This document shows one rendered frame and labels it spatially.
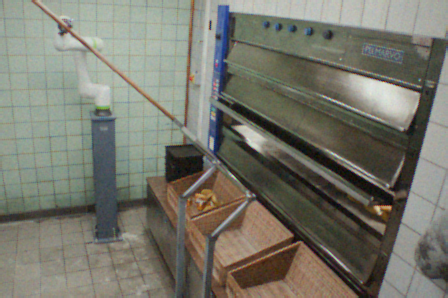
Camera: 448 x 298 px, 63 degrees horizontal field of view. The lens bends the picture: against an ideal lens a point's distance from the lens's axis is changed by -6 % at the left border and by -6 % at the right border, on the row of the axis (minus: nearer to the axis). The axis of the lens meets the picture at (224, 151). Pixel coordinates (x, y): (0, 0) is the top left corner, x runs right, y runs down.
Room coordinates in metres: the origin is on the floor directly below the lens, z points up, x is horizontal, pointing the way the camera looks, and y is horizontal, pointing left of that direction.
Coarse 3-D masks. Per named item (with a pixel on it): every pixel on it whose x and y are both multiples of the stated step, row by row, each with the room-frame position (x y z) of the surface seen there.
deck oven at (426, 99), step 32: (224, 64) 3.17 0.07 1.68; (224, 96) 3.13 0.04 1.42; (288, 96) 2.31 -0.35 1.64; (384, 128) 1.61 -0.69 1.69; (416, 128) 1.47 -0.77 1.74; (416, 160) 1.44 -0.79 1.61; (256, 192) 2.53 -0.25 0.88; (384, 192) 1.64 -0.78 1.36; (288, 224) 2.13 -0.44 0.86; (384, 256) 1.45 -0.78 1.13
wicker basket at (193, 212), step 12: (180, 180) 2.88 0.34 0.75; (192, 180) 2.93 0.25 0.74; (204, 180) 2.98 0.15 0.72; (216, 180) 3.01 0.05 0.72; (228, 180) 2.86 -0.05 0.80; (168, 192) 2.82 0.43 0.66; (180, 192) 2.88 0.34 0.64; (192, 192) 2.93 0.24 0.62; (216, 192) 2.95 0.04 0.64; (228, 192) 2.80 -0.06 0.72; (240, 192) 2.66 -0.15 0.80; (192, 204) 2.78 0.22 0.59; (228, 204) 2.48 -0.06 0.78; (192, 216) 2.35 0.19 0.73; (204, 228) 2.40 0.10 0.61
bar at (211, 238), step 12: (216, 168) 2.31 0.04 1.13; (180, 204) 2.20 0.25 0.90; (180, 216) 2.20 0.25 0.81; (180, 228) 2.20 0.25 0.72; (180, 240) 2.20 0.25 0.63; (216, 240) 1.80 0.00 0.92; (180, 252) 2.20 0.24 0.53; (180, 264) 2.20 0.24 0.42; (204, 264) 1.79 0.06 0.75; (180, 276) 2.20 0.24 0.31; (204, 276) 1.78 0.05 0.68; (180, 288) 2.21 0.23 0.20; (204, 288) 1.77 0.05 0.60
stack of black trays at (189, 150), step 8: (192, 144) 3.33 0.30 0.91; (168, 152) 3.13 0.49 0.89; (176, 152) 3.12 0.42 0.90; (184, 152) 3.14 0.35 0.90; (192, 152) 3.15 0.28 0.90; (200, 152) 3.15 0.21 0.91; (168, 160) 3.12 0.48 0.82; (176, 160) 3.00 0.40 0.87; (184, 160) 3.03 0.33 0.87; (192, 160) 3.06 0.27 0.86; (200, 160) 3.08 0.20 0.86; (168, 168) 3.11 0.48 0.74; (176, 168) 3.00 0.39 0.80; (184, 168) 3.03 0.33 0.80; (192, 168) 3.05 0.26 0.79; (200, 168) 3.08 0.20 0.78; (168, 176) 3.12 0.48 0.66; (176, 176) 3.00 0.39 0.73; (184, 176) 3.03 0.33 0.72; (176, 184) 3.00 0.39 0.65
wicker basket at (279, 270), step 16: (272, 256) 1.88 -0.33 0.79; (288, 256) 1.93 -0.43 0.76; (304, 256) 1.88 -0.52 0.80; (240, 272) 1.80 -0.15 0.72; (256, 272) 1.84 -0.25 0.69; (272, 272) 1.89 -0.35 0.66; (288, 272) 1.92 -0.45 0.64; (320, 272) 1.74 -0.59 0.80; (240, 288) 1.64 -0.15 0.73; (256, 288) 1.82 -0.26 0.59; (272, 288) 1.83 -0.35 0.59; (288, 288) 1.84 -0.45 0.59; (320, 288) 1.68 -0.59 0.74; (336, 288) 1.60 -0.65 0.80
